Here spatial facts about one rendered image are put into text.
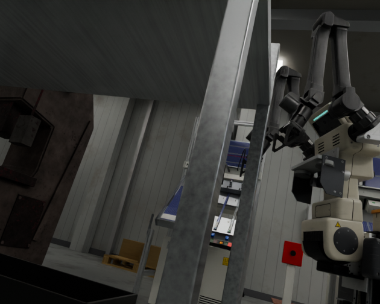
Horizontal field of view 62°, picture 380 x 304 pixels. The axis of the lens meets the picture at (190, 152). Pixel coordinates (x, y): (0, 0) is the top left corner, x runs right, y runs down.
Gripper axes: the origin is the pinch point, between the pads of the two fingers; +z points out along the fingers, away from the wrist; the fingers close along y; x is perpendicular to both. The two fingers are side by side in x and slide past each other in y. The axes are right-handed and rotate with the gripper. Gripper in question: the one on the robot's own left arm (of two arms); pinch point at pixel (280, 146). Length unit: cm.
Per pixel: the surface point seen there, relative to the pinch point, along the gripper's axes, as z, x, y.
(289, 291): 21, 93, -121
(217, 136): 46, -23, 79
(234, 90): 41, -25, 79
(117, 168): -28, -135, -622
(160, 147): -121, -90, -587
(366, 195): -86, 113, -131
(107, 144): -53, -188, -608
